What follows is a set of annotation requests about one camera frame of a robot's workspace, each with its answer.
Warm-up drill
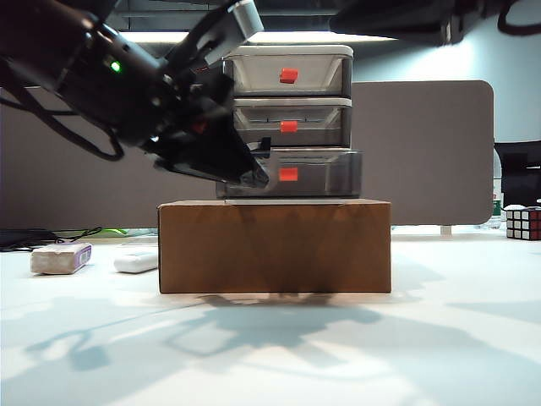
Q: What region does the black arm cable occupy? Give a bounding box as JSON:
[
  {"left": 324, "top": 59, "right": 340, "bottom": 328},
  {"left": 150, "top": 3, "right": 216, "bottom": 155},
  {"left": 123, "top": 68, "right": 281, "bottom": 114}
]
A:
[{"left": 0, "top": 58, "right": 127, "bottom": 162}]

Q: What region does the brown cardboard box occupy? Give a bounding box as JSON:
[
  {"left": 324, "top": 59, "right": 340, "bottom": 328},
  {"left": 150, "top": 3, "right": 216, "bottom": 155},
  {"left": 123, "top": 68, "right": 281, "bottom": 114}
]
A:
[{"left": 156, "top": 198, "right": 392, "bottom": 295}]

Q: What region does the white earbuds case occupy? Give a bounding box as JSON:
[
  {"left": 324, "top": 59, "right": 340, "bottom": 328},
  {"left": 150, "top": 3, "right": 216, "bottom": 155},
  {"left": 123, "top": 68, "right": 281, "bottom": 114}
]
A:
[{"left": 112, "top": 250, "right": 160, "bottom": 274}]

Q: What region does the grey-brown desk partition panel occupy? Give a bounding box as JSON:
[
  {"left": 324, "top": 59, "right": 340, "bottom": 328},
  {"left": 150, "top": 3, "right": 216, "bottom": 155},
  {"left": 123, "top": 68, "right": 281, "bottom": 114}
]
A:
[{"left": 0, "top": 80, "right": 495, "bottom": 237}]

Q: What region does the black office chair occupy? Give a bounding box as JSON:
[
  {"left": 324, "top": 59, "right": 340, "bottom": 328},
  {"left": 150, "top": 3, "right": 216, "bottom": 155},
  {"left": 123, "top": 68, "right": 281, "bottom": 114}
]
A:
[{"left": 494, "top": 140, "right": 541, "bottom": 208}]

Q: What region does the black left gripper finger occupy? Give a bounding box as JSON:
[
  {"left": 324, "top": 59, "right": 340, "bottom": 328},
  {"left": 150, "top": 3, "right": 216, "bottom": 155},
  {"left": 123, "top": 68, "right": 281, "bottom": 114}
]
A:
[
  {"left": 197, "top": 112, "right": 272, "bottom": 190},
  {"left": 153, "top": 157, "right": 251, "bottom": 188}
]

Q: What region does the black soft pad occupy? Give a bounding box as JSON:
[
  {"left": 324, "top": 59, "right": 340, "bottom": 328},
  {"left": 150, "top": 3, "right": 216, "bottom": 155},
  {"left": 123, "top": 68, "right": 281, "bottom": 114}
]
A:
[{"left": 0, "top": 228, "right": 58, "bottom": 253}]

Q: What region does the Rubik's cube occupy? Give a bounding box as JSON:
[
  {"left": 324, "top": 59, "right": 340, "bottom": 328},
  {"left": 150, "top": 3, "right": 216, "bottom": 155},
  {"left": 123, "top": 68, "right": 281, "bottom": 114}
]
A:
[{"left": 505, "top": 206, "right": 541, "bottom": 242}]

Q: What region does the plastic bottle green label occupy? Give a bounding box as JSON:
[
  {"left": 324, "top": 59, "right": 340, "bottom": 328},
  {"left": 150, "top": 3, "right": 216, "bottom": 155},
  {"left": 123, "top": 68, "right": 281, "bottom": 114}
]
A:
[{"left": 489, "top": 179, "right": 508, "bottom": 232}]

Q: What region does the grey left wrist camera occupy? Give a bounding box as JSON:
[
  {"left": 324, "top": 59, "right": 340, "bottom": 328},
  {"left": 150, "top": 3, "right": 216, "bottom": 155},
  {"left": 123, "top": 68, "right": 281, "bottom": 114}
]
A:
[{"left": 226, "top": 0, "right": 266, "bottom": 41}]

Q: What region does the tissue pack with purple print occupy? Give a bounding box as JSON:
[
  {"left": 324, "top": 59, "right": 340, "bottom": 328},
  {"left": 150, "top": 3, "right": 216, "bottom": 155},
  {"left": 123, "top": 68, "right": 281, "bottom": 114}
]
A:
[{"left": 30, "top": 242, "right": 93, "bottom": 276}]

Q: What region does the thin black cable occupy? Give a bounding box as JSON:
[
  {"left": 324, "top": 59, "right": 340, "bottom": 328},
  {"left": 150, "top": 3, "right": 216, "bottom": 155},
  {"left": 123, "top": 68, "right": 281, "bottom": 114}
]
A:
[{"left": 54, "top": 227, "right": 105, "bottom": 244}]

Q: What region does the white drawer cabinet frame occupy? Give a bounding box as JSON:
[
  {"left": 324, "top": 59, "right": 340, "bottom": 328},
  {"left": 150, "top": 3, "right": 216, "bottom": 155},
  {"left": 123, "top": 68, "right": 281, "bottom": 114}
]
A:
[{"left": 222, "top": 43, "right": 354, "bottom": 200}]

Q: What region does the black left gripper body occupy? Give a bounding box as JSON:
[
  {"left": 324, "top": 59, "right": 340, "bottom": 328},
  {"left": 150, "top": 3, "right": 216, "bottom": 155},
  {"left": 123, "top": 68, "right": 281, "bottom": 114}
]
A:
[{"left": 141, "top": 69, "right": 237, "bottom": 158}]

